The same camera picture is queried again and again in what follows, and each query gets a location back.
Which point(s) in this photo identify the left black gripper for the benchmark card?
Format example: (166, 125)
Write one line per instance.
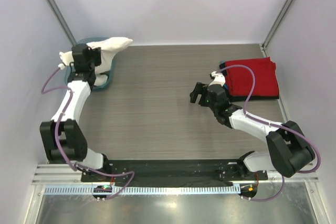
(96, 52)

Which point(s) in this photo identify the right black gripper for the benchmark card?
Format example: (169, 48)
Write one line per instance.
(199, 89)

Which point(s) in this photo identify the white and green t-shirt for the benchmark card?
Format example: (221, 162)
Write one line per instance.
(109, 49)

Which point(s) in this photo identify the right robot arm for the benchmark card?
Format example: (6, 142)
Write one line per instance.
(288, 153)

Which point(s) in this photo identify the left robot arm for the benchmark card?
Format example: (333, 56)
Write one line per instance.
(63, 140)

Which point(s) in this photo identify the teal plastic bin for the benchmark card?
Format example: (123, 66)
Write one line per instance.
(104, 79)

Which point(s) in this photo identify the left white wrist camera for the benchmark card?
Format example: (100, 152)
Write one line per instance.
(66, 58)

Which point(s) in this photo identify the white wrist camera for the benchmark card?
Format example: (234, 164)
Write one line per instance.
(217, 78)
(66, 58)

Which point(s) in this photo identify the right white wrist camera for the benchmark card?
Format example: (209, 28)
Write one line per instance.
(217, 78)

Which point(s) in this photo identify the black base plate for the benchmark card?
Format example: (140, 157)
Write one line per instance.
(176, 172)

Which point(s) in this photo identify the white slotted cable duct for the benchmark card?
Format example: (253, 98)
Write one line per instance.
(100, 190)

